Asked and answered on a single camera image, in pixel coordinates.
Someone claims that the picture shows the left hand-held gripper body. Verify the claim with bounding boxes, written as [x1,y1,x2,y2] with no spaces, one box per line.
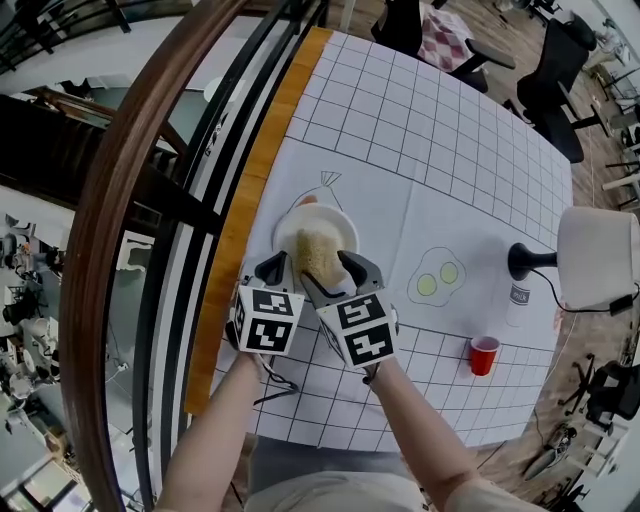
[231,274,306,357]

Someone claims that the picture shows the white round plate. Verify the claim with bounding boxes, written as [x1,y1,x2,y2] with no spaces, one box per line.
[272,202,362,295]

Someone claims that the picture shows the person's left forearm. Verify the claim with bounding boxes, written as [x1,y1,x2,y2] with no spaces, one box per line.
[157,352,264,512]

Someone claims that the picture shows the wooden handrail black metal railing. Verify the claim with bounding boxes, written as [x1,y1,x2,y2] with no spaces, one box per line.
[0,0,331,512]

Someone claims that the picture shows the red plastic cup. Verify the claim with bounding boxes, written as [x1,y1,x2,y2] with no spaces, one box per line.
[468,335,502,378]

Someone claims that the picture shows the white shade table lamp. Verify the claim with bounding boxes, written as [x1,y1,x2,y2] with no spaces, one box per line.
[507,205,640,317]

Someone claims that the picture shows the grey floor machine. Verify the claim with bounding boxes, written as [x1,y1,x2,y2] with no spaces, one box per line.
[523,423,577,482]

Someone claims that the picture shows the pink checked cloth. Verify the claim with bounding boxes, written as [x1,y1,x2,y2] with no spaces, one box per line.
[417,4,474,69]

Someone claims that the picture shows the dark wooden staircase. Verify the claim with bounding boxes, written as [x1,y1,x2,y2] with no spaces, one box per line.
[0,84,131,201]

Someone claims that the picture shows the person's beige shirt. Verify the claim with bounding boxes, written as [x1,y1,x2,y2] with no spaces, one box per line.
[247,468,546,512]

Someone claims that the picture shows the beige noodle block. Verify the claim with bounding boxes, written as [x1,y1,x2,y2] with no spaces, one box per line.
[294,227,352,289]

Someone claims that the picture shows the black office chair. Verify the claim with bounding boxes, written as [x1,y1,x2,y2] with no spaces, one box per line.
[503,12,599,164]
[369,0,517,94]
[557,353,640,437]

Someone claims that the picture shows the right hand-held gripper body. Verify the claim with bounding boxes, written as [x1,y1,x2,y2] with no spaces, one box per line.
[314,288,399,372]

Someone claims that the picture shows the person's right forearm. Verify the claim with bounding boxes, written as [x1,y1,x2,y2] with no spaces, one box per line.
[372,357,482,507]

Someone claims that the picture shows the white checked tablecloth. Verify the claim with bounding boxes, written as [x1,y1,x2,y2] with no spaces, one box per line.
[209,27,574,449]

